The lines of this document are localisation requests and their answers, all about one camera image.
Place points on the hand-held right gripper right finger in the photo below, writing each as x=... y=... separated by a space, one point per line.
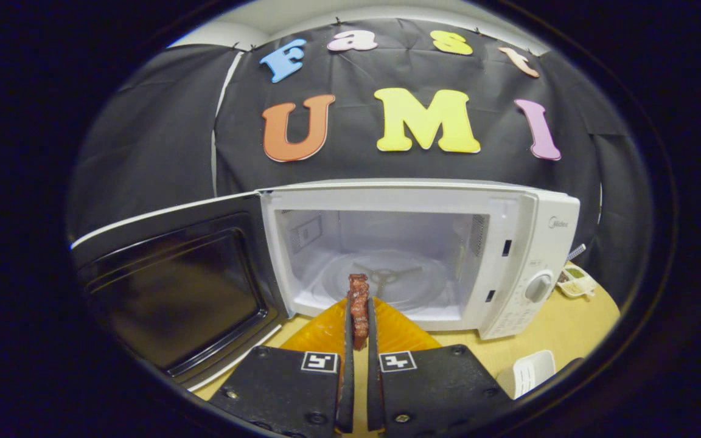
x=375 y=383

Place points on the white rectangular tray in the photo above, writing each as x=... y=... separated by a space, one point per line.
x=533 y=371

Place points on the white microwave oven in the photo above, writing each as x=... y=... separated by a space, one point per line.
x=509 y=243

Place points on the white divided dish of beans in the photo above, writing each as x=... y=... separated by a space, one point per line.
x=575 y=283

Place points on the grey turntable roller support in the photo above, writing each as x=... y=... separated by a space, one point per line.
x=383 y=275

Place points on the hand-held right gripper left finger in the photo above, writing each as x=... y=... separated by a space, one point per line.
x=347 y=377

